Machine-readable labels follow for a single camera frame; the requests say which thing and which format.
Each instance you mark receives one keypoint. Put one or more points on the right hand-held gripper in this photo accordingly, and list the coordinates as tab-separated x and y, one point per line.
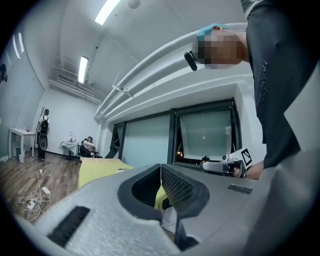
237	160

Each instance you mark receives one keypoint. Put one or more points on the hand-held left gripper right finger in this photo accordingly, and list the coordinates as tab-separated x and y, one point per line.
220	212

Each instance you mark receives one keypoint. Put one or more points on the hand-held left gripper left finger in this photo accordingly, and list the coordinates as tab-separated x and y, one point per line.
105	220

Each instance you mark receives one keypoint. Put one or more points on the person's right forearm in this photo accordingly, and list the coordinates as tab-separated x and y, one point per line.
255	171

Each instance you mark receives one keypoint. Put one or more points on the black framed window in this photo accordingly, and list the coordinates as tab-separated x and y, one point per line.
207	132
147	140

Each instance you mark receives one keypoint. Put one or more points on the yellow table cover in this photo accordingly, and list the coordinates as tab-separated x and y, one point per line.
100	170

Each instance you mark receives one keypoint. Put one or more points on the small flat box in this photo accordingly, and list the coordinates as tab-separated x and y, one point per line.
123	169

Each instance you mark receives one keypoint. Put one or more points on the white power adapter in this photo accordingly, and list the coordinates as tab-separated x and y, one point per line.
46	190

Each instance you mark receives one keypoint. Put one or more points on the black office chair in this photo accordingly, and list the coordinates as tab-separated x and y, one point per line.
82	152

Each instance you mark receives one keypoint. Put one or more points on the white power strip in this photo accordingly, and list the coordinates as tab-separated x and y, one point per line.
31	204

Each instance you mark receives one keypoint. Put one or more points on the small table with cloth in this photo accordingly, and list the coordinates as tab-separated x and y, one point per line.
68	146

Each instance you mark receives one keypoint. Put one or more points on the person's dark shirt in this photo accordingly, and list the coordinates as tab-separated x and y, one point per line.
275	87

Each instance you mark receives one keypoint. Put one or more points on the wooden coat rack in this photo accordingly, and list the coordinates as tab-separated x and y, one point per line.
37	130

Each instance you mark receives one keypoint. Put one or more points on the white ceiling pipes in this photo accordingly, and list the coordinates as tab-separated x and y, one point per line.
155	67

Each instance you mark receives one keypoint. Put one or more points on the person's head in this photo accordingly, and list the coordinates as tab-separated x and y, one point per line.
220	51

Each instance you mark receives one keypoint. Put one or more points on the white table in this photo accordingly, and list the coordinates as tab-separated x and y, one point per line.
21	132

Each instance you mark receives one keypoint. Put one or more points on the teal head cap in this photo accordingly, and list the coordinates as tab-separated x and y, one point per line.
206	31

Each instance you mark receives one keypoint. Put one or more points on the white air vent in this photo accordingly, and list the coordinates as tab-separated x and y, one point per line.
66	78

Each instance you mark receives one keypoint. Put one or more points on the long ceiling light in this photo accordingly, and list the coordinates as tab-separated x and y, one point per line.
105	11
18	46
82	70

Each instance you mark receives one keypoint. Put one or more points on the round smoke detector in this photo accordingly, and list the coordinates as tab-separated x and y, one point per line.
133	3

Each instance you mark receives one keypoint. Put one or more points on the black head camera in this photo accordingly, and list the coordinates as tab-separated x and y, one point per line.
190	60

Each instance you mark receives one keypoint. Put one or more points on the black wall device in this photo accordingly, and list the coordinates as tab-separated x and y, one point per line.
3	72

